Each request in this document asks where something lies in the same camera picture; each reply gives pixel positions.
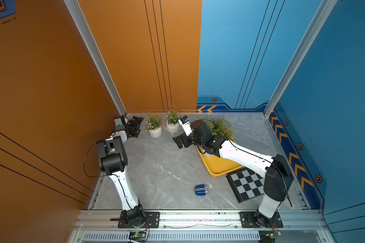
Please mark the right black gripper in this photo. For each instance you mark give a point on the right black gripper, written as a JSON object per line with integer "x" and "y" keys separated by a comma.
{"x": 179, "y": 142}

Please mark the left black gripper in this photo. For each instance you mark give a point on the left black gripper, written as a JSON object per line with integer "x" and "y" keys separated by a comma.
{"x": 136, "y": 124}

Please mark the pink flower back pot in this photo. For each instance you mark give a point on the pink flower back pot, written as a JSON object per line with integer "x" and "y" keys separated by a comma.
{"x": 172, "y": 121}

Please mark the orange flower back pot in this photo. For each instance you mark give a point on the orange flower back pot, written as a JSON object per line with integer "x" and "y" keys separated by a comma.
{"x": 154, "y": 125}

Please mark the red flower white pot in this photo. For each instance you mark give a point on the red flower white pot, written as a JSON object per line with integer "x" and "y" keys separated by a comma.
{"x": 220, "y": 126}

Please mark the yellow plastic tray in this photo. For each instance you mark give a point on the yellow plastic tray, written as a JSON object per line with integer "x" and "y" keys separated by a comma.
{"x": 217, "y": 166}

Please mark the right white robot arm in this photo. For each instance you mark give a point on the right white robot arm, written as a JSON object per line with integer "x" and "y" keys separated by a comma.
{"x": 275, "y": 171}

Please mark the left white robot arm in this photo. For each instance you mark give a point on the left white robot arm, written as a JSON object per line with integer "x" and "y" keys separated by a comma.
{"x": 113, "y": 161}

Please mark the black white checkerboard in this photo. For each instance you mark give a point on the black white checkerboard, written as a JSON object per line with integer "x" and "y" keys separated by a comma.
{"x": 245, "y": 184}

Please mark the left green circuit board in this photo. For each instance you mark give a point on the left green circuit board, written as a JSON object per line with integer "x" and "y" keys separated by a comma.
{"x": 137, "y": 237}

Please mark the green circuit board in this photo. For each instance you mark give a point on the green circuit board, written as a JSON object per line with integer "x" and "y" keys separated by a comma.
{"x": 272, "y": 236}
{"x": 137, "y": 237}

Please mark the right green circuit board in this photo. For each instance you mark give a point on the right green circuit board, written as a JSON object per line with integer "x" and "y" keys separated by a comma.
{"x": 272, "y": 236}

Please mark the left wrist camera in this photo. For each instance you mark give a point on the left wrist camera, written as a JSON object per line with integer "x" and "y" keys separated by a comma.
{"x": 120, "y": 121}

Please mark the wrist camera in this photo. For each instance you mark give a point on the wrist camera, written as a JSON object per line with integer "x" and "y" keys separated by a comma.
{"x": 186, "y": 125}
{"x": 120, "y": 121}

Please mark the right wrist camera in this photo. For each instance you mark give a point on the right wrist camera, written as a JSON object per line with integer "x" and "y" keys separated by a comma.
{"x": 186, "y": 125}

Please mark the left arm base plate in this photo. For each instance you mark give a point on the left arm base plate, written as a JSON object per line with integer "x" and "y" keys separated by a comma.
{"x": 151, "y": 220}

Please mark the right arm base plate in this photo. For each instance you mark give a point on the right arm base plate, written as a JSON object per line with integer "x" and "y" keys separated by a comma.
{"x": 249, "y": 219}

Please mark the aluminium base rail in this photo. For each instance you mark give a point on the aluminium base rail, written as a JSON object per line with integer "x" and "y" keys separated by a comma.
{"x": 202, "y": 226}

